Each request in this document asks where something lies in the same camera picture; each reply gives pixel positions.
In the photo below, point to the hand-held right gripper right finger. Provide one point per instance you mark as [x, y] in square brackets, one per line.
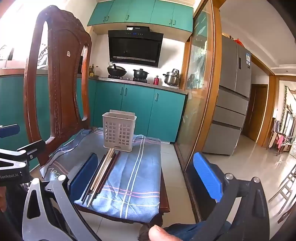
[208, 176]

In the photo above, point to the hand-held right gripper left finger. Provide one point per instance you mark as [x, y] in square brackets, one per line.
[83, 178]

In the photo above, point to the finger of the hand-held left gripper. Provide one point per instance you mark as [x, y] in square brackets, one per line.
[10, 131]
[34, 148]

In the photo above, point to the black chopstick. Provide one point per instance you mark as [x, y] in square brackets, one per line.
[92, 178]

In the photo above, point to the white chopstick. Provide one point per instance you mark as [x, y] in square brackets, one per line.
[101, 176]

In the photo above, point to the bundle of mixed chopsticks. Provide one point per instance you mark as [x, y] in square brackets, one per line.
[108, 172]

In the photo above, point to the white plastic utensil basket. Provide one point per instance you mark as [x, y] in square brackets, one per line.
[118, 134]

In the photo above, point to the person's right hand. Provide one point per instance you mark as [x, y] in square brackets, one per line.
[161, 234]

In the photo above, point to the blue plaid cloth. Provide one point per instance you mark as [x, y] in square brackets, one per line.
[134, 173]

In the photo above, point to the person's jeans leg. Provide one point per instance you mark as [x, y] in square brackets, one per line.
[185, 233]

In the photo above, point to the grey refrigerator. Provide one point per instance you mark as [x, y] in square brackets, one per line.
[231, 104]

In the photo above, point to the white dish rack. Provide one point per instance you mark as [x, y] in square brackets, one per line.
[42, 60]

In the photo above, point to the metal folding rack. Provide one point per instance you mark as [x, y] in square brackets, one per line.
[286, 183]

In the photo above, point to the carved wooden chair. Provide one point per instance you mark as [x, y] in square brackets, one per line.
[62, 69]

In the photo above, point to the drying rack with clothes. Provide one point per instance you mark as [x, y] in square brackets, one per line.
[279, 139]

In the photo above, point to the brown wooden door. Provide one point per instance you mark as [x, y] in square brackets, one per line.
[256, 111]

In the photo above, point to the wood framed glass door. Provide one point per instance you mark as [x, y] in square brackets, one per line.
[196, 92]

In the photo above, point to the teal lower cabinets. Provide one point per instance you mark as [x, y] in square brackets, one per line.
[138, 111]

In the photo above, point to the teal cabinets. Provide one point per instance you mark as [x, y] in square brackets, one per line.
[138, 111]
[138, 14]

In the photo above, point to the clear condiment bottle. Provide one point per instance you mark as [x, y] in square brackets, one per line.
[97, 72]

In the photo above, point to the grey kitchen countertop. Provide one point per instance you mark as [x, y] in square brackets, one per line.
[161, 88]

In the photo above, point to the stainless steel pot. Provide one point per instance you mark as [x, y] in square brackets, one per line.
[171, 78]

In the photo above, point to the green vine garland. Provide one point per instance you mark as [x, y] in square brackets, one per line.
[285, 104]

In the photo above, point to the red bottle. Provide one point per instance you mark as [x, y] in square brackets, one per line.
[156, 80]

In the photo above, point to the gas stove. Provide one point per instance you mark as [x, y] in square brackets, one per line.
[138, 81]

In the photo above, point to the black wok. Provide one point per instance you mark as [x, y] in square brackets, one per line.
[116, 70]

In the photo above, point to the black lidded pot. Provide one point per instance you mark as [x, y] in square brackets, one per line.
[140, 74]

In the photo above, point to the red bag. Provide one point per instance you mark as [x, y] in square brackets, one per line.
[237, 41]

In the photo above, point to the black range hood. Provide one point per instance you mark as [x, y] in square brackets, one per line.
[134, 48]

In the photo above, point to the teal upper cabinets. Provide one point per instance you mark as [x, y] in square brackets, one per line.
[138, 14]

